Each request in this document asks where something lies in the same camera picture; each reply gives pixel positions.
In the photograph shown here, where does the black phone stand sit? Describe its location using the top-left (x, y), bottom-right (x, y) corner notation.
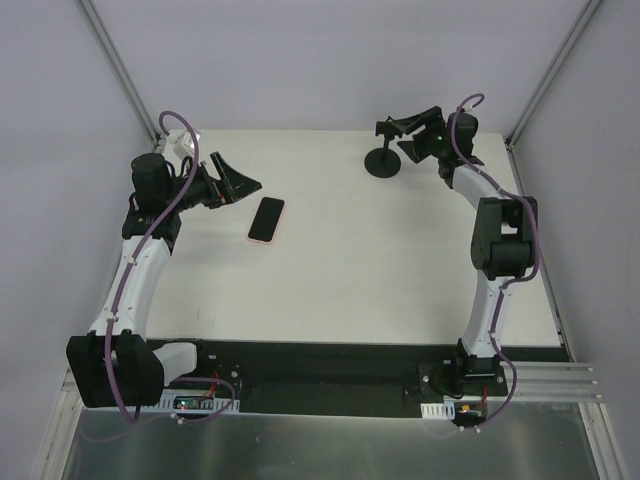
top-left (364, 119), bottom-right (402, 179)

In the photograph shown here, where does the black phone pink case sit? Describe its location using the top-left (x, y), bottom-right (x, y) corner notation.
top-left (248, 197), bottom-right (285, 244)

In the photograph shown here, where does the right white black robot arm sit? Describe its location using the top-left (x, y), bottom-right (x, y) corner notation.
top-left (386, 107), bottom-right (541, 395)

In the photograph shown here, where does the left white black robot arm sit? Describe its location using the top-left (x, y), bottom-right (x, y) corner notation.
top-left (66, 152), bottom-right (262, 408)

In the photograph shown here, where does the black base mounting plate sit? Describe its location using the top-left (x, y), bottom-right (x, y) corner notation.
top-left (173, 340), bottom-right (507, 418)

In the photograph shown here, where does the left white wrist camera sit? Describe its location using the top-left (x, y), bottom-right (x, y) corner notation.
top-left (167, 130), bottom-right (200, 160)

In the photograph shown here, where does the left aluminium frame post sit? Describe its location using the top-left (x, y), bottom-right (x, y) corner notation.
top-left (75, 0), bottom-right (161, 148)

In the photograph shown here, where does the aluminium frame post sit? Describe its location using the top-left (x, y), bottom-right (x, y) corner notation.
top-left (505, 0), bottom-right (606, 151)
top-left (75, 0), bottom-right (161, 148)

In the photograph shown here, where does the right aluminium frame post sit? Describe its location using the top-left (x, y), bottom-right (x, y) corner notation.
top-left (505, 0), bottom-right (606, 151)

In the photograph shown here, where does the left white cable duct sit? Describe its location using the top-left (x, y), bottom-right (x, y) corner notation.
top-left (143, 395), bottom-right (240, 414)

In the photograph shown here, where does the white cable duct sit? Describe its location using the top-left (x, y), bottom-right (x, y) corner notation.
top-left (143, 395), bottom-right (240, 414)
top-left (420, 402), bottom-right (456, 421)

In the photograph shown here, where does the aluminium rail right front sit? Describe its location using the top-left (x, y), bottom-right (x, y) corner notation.
top-left (514, 362), bottom-right (604, 403)

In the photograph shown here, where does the right white cable duct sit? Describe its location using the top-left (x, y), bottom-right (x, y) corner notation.
top-left (420, 402), bottom-right (456, 421)

